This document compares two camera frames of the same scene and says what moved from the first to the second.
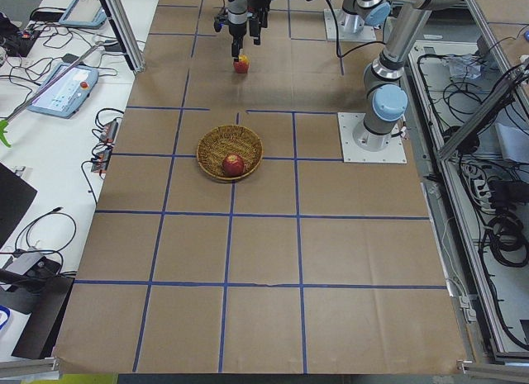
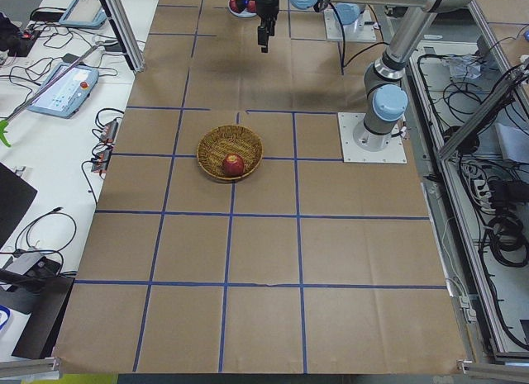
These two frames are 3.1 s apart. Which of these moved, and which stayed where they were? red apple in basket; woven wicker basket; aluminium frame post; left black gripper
Moved: left black gripper
Stayed: red apple in basket; woven wicker basket; aluminium frame post
